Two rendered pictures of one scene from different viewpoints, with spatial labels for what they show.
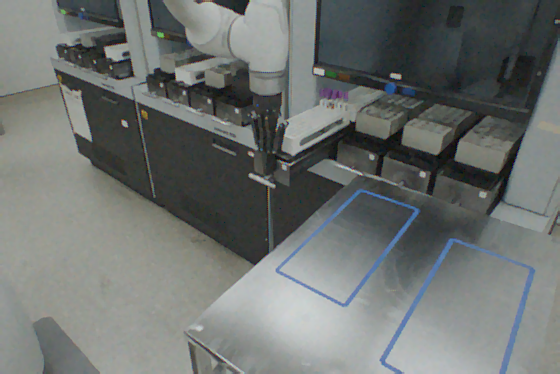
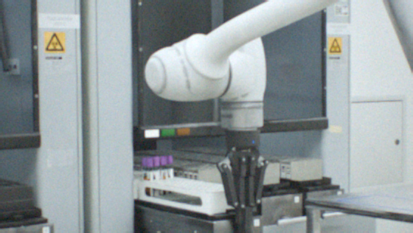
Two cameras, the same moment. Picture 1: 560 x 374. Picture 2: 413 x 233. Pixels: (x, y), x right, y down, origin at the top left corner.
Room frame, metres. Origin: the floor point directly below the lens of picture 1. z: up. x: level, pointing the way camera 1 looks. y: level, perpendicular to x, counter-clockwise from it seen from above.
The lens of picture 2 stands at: (0.65, 1.91, 1.13)
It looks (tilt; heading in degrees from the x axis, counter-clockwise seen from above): 3 degrees down; 283
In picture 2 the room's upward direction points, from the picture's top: 1 degrees counter-clockwise
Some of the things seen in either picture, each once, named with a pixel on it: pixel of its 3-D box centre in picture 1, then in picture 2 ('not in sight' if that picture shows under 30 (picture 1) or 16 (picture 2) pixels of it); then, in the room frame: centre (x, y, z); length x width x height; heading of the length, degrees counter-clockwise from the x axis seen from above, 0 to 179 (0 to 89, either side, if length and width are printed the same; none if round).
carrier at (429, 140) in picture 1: (422, 139); (260, 175); (1.04, -0.41, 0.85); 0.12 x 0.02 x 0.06; 48
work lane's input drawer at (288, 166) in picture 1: (334, 130); (158, 212); (1.26, -0.19, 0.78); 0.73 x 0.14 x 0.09; 139
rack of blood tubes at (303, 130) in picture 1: (310, 128); (189, 197); (1.15, -0.10, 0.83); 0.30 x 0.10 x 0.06; 139
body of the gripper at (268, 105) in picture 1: (267, 108); (243, 150); (1.00, 0.03, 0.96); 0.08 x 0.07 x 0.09; 49
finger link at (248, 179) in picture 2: (271, 133); (248, 181); (0.99, 0.02, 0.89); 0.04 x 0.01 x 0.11; 139
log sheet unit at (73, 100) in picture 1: (74, 112); not in sight; (2.31, 1.21, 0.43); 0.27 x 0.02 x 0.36; 49
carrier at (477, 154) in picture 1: (480, 155); (304, 171); (0.94, -0.52, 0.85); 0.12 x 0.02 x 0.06; 48
